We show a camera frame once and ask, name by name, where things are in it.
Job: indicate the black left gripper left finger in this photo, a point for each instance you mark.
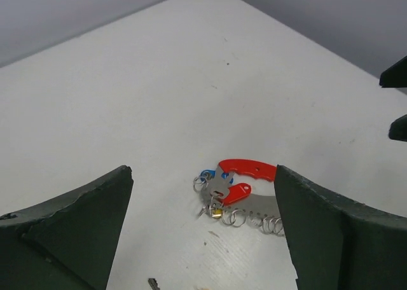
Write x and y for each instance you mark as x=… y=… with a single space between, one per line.
x=66 y=242

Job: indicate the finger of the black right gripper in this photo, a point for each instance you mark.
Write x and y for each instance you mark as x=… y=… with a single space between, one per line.
x=398 y=129
x=395 y=76

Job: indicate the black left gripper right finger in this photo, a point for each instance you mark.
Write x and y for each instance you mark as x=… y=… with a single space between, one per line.
x=336 y=242

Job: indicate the metal keyring holder red handle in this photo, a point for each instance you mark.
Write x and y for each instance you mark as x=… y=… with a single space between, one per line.
x=260 y=211

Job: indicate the red tag key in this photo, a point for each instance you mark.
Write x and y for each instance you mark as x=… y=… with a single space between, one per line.
x=235 y=194

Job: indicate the yellow tag key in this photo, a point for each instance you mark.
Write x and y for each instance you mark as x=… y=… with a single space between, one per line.
x=210 y=211

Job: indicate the blue tag key on holder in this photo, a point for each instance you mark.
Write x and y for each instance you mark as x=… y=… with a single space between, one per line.
x=209 y=174

